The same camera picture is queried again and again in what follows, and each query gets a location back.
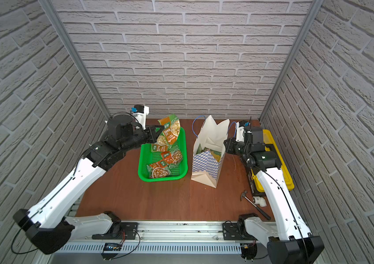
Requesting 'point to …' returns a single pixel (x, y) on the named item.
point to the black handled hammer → (243, 194)
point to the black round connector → (248, 251)
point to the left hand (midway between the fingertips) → (160, 121)
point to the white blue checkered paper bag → (208, 151)
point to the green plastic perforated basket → (146, 157)
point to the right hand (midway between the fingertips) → (229, 141)
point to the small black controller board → (113, 247)
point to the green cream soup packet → (159, 172)
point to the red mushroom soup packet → (174, 158)
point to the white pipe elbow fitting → (257, 199)
